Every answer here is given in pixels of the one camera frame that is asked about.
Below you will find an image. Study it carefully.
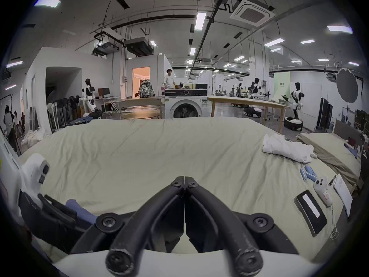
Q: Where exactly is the pale blue small pack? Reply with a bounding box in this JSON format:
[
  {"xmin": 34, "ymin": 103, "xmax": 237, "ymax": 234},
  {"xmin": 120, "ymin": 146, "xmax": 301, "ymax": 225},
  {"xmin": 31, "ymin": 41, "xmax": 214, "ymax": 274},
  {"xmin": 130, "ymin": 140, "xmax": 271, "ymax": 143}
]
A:
[{"xmin": 300, "ymin": 166, "xmax": 317, "ymax": 182}]

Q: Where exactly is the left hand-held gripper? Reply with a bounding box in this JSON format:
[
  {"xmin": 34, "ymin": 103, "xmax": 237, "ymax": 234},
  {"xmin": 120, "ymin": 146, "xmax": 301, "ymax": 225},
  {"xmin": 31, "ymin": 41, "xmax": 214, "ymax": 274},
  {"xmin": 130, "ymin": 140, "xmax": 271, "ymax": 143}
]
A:
[{"xmin": 0, "ymin": 137, "xmax": 96, "ymax": 243}]

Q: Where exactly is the long wooden table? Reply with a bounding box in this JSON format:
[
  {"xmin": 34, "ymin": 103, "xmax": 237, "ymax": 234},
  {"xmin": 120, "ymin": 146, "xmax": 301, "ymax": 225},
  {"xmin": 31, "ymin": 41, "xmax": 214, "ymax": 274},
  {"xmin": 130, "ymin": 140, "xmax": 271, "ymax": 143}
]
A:
[{"xmin": 207, "ymin": 95, "xmax": 292, "ymax": 133}]

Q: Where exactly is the white paper sheet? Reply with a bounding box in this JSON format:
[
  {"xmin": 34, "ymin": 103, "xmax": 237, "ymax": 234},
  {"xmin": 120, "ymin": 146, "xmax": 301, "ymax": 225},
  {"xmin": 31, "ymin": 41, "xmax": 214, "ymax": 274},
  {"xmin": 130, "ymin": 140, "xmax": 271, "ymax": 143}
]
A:
[{"xmin": 333, "ymin": 173, "xmax": 354, "ymax": 214}]

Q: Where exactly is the bed with grey headboard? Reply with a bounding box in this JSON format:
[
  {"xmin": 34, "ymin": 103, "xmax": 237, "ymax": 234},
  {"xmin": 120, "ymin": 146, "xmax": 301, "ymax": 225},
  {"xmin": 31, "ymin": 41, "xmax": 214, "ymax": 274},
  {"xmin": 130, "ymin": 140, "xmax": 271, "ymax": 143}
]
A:
[{"xmin": 297, "ymin": 119, "xmax": 364, "ymax": 185}]

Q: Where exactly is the thin white cable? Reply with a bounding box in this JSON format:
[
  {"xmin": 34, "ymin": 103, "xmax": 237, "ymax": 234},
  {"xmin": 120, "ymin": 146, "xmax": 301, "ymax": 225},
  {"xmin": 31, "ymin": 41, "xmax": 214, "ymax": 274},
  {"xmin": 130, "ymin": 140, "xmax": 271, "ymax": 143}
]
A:
[{"xmin": 330, "ymin": 206, "xmax": 341, "ymax": 240}]

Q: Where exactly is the bed with beige sheet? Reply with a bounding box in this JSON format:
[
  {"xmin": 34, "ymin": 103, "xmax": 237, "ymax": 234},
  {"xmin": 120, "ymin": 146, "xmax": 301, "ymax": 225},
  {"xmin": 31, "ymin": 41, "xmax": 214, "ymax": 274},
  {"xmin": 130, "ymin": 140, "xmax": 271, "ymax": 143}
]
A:
[{"xmin": 16, "ymin": 117, "xmax": 353, "ymax": 263}]

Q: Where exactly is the white standing fan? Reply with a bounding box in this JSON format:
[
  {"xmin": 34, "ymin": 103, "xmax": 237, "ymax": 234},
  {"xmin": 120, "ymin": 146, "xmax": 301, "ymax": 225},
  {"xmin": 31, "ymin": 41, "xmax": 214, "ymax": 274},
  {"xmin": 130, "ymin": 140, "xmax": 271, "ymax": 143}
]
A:
[{"xmin": 46, "ymin": 103, "xmax": 59, "ymax": 133}]

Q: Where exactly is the white humanoid robot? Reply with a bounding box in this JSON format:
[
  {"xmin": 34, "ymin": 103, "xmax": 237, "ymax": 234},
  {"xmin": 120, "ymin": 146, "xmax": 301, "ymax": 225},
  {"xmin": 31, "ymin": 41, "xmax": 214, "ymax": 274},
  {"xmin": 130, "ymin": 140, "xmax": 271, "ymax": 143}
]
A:
[
  {"xmin": 243, "ymin": 78, "xmax": 264, "ymax": 118},
  {"xmin": 81, "ymin": 78, "xmax": 103, "ymax": 118},
  {"xmin": 281, "ymin": 82, "xmax": 305, "ymax": 131}
]

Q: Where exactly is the white hand controller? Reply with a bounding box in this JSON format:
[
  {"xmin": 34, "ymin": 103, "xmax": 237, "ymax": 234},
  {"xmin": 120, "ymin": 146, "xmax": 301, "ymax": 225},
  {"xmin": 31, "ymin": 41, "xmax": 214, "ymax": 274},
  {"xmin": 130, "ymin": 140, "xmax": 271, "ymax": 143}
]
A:
[{"xmin": 313, "ymin": 175, "xmax": 334, "ymax": 208}]

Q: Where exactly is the grey round photo reflector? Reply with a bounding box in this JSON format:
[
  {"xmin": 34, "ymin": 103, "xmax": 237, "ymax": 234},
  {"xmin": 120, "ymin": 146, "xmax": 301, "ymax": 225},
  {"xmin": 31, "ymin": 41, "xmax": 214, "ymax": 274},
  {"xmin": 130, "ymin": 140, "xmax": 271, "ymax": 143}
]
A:
[{"xmin": 336, "ymin": 68, "xmax": 360, "ymax": 102}]

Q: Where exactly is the black folding screen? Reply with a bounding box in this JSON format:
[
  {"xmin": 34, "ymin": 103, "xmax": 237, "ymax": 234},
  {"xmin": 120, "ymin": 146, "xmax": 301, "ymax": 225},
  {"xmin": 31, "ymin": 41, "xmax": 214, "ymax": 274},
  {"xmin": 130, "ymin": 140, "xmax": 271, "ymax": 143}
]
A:
[{"xmin": 317, "ymin": 96, "xmax": 334, "ymax": 130}]

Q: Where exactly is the patterned backpack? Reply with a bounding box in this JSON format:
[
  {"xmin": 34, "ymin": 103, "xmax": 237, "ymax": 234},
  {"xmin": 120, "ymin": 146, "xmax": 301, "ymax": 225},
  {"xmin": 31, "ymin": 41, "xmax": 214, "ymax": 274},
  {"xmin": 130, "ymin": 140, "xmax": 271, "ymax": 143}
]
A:
[{"xmin": 139, "ymin": 79, "xmax": 154, "ymax": 98}]

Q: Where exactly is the white washing machine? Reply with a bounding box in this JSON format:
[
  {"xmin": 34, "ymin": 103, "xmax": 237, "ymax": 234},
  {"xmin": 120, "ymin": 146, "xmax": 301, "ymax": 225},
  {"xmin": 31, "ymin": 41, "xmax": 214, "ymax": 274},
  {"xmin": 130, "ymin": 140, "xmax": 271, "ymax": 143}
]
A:
[{"xmin": 164, "ymin": 89, "xmax": 209, "ymax": 119}]

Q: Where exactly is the group of people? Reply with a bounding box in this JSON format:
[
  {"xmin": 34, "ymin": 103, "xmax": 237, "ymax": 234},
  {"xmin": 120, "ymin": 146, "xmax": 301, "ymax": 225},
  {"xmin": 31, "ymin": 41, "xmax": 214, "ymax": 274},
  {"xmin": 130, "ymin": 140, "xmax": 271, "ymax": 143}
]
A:
[{"xmin": 2, "ymin": 105, "xmax": 26, "ymax": 154}]

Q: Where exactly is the white crumpled cloth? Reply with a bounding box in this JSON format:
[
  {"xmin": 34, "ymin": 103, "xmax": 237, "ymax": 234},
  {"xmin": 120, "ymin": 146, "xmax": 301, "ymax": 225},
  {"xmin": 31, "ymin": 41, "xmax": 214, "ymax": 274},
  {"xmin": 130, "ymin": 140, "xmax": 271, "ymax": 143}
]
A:
[{"xmin": 262, "ymin": 134, "xmax": 315, "ymax": 163}]

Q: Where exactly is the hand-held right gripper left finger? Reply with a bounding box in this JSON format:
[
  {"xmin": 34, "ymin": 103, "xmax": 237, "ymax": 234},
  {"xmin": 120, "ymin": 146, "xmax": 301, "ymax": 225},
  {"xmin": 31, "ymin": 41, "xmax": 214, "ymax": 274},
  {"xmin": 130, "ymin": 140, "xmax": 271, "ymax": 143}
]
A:
[{"xmin": 71, "ymin": 176, "xmax": 185, "ymax": 277}]

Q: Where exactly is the dark blue shirt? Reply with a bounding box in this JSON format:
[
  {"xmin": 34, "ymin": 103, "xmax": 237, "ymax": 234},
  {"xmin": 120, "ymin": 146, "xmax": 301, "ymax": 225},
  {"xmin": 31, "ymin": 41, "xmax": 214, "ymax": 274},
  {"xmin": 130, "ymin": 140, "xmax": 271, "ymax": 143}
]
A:
[{"xmin": 66, "ymin": 199, "xmax": 98, "ymax": 226}]

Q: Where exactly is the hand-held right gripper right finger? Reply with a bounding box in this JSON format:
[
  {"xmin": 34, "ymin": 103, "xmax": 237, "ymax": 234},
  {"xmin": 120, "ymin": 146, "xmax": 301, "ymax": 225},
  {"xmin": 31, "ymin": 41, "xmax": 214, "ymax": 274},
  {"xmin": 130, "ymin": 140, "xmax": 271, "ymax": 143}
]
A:
[{"xmin": 184, "ymin": 177, "xmax": 299, "ymax": 276}]

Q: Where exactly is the black phone with white label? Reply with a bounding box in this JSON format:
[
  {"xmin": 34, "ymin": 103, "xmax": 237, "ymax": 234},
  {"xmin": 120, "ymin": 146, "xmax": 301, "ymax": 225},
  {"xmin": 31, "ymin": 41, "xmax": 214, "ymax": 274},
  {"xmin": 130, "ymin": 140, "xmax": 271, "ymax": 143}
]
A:
[{"xmin": 294, "ymin": 190, "xmax": 328, "ymax": 237}]

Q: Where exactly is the desk with monitor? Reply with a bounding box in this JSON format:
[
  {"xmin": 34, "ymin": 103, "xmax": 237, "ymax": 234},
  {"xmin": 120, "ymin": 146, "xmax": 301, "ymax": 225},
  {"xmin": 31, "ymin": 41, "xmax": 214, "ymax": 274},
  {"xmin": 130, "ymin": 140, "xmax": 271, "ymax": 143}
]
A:
[{"xmin": 95, "ymin": 87, "xmax": 122, "ymax": 115}]

